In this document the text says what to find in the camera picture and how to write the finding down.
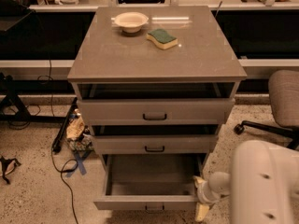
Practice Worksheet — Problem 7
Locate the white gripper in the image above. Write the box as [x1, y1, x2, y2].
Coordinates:
[193, 172, 230, 222]

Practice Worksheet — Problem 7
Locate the grey bottom drawer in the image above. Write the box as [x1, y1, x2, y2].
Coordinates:
[94, 154, 203, 212]

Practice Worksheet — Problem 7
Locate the grey drawer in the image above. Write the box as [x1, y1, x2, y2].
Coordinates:
[92, 134, 218, 154]
[94, 154, 203, 212]
[77, 98, 235, 125]

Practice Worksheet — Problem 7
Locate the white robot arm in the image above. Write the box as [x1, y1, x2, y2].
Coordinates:
[194, 140, 299, 224]

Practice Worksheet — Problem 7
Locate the grey middle drawer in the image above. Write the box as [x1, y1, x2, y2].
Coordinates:
[92, 134, 218, 154]

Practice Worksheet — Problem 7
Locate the grey drawer cabinet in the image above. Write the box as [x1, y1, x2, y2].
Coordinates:
[66, 6, 248, 173]

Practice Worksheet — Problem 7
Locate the grey top drawer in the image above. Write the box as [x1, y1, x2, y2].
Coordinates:
[77, 98, 235, 125]

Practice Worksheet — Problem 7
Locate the blue tape cross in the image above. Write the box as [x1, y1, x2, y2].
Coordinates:
[65, 150, 91, 177]

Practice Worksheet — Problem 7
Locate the office chair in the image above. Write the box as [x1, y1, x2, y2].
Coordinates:
[234, 70, 299, 150]

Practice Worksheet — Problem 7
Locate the black power strip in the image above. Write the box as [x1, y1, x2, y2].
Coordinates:
[51, 99, 77, 153]

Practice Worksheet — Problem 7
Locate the green yellow sponge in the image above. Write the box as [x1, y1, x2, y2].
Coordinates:
[146, 29, 178, 50]

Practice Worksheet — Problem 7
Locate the white paper bowl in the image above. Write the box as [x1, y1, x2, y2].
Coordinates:
[114, 12, 149, 34]

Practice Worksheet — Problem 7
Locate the black floor cable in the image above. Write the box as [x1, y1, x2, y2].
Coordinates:
[46, 59, 80, 224]

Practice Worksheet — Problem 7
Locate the black desk leg frame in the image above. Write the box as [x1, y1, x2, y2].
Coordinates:
[0, 73, 65, 123]

